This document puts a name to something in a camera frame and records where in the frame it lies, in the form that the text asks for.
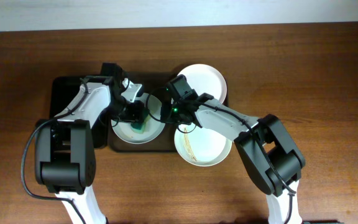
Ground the white plate front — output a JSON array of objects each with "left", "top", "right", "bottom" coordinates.
[{"left": 174, "top": 124, "right": 232, "bottom": 167}]

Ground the brown plastic tray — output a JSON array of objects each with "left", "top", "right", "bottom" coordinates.
[{"left": 107, "top": 71, "right": 229, "bottom": 153}]

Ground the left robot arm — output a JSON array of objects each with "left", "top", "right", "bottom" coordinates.
[{"left": 35, "top": 76, "right": 144, "bottom": 223}]

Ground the white plate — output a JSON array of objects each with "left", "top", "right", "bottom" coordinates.
[
  {"left": 174, "top": 124, "right": 232, "bottom": 167},
  {"left": 111, "top": 95, "right": 165, "bottom": 144},
  {"left": 178, "top": 64, "right": 227, "bottom": 103}
]

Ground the black plastic tray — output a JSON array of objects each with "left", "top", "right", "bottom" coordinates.
[{"left": 49, "top": 76, "right": 108, "bottom": 149}]

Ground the green yellow sponge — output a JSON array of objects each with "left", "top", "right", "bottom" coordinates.
[{"left": 130, "top": 109, "right": 149, "bottom": 134}]

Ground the white plate back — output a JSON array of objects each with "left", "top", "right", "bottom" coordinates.
[{"left": 178, "top": 64, "right": 227, "bottom": 103}]

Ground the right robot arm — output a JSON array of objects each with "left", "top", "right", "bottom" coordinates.
[{"left": 163, "top": 93, "right": 306, "bottom": 223}]

